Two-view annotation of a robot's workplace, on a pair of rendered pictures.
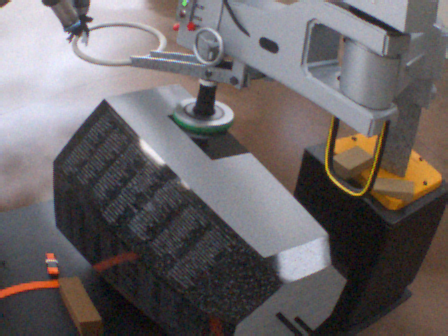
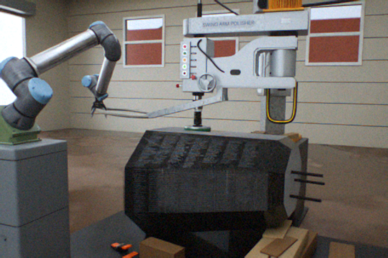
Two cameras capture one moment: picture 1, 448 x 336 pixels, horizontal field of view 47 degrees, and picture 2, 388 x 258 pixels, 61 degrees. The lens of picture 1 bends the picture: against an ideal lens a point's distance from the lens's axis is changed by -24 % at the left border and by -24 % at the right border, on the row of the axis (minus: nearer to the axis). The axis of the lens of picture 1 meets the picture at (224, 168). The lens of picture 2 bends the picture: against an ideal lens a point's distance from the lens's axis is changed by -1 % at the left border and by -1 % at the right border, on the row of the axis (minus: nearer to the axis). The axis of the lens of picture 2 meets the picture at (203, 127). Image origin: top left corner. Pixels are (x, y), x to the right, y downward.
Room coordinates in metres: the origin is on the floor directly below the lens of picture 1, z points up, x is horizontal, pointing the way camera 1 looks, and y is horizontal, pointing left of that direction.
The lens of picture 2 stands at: (-0.39, 1.16, 1.16)
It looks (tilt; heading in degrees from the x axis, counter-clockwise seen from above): 6 degrees down; 336
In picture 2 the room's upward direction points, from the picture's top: 1 degrees clockwise
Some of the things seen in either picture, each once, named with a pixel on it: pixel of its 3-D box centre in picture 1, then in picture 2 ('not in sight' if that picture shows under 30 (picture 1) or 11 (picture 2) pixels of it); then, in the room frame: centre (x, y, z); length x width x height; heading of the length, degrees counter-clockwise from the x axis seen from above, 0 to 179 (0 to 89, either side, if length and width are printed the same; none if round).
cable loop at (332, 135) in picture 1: (354, 148); (280, 103); (1.67, -0.38, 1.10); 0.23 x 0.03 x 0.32; 48
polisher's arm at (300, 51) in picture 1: (302, 44); (246, 69); (1.84, -0.18, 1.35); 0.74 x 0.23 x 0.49; 48
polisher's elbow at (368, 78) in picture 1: (369, 69); (282, 64); (1.67, -0.39, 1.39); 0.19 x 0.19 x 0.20
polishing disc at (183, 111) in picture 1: (203, 112); (197, 126); (2.11, 0.11, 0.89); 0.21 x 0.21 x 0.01
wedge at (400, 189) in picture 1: (394, 186); (285, 135); (1.99, -0.69, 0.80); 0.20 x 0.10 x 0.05; 79
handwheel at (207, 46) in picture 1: (216, 44); (208, 82); (1.94, 0.10, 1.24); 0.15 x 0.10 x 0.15; 48
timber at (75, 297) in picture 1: (79, 306); (161, 252); (1.69, 0.53, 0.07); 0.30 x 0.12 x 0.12; 34
